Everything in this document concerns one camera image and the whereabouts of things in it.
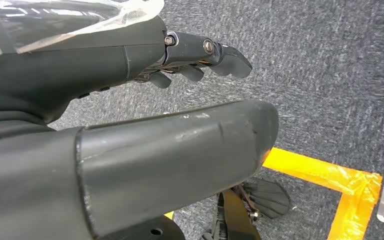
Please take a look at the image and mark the black robot foot assembly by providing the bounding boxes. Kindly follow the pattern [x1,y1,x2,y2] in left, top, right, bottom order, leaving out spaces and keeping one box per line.
[200,178,291,240]

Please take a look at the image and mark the orange floor tape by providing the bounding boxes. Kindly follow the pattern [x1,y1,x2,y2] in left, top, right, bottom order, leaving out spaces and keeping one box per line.
[163,147,383,240]

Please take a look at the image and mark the clear plastic wrap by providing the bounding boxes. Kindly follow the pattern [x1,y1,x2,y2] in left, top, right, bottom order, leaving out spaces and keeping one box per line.
[0,0,165,64]

